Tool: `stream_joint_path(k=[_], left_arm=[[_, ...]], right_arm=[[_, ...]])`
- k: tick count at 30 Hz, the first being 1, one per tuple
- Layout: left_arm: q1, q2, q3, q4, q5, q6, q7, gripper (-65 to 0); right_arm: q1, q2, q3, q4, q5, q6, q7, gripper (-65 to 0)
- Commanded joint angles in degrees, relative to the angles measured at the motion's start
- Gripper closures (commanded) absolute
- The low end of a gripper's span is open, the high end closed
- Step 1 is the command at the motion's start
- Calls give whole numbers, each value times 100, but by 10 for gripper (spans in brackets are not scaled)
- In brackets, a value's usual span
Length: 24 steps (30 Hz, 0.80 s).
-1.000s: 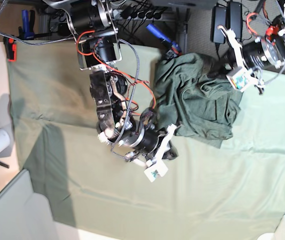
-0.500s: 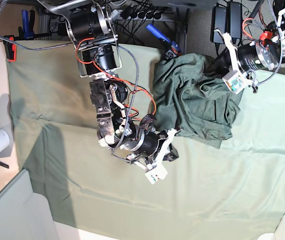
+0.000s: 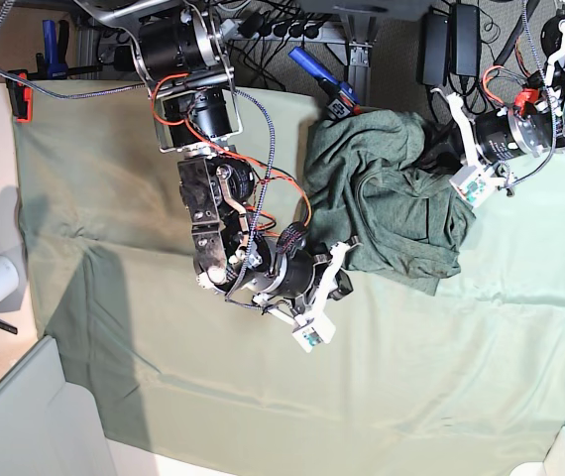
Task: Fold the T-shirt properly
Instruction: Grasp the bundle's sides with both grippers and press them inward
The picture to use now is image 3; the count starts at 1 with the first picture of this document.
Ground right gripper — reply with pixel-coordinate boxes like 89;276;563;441
309;242;353;312

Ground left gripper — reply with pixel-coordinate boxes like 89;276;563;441
418;123;466;174

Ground dark green T-shirt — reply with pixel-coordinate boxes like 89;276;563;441
303;110;476;296

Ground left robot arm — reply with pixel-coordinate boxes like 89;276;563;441
417;1;565;188

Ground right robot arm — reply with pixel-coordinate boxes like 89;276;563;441
82;1;353;315

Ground blue and orange clamp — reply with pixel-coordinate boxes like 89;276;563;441
288;47;361;121

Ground left black power adapter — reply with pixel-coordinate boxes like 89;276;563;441
450;3;481;77

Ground grey power strip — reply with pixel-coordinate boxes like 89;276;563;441
221;19;346;44

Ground light green table cloth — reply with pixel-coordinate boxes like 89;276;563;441
14;90;565;475

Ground light green box edge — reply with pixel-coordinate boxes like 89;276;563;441
0;337;116;475

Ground red and black clamp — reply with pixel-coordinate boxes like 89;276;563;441
6;79;33;123

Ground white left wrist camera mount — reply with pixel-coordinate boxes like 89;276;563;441
431;87;512;208

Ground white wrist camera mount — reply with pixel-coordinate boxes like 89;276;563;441
255;237;363;354
431;87;512;208

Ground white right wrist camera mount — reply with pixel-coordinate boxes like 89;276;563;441
255;237;363;354

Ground blue handled clamp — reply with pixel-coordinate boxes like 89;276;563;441
31;20;103;80

